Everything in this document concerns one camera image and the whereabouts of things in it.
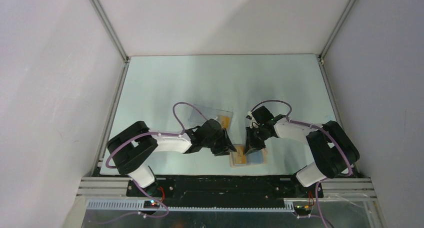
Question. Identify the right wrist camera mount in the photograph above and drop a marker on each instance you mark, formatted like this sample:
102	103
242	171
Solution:
252	121

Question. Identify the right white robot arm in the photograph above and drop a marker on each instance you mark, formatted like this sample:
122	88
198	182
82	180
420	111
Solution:
332	150

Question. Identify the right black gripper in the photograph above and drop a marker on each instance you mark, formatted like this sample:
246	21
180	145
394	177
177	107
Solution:
251	144

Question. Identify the clear plastic card box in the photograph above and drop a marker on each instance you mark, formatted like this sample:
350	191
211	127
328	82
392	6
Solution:
197	119

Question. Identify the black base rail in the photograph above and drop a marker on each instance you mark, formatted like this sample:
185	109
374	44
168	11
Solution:
228	191

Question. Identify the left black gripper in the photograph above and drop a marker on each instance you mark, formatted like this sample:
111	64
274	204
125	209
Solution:
225	145

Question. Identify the gold credit card in box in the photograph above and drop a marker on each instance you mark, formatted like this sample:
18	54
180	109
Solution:
225	121

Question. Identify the tan leather card holder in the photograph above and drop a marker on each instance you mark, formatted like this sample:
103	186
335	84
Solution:
256	158

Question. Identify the gold credit card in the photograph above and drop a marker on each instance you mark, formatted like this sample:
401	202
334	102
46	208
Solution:
239	156
225	121

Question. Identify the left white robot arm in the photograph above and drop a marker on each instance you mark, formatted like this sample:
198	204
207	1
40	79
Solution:
129	149

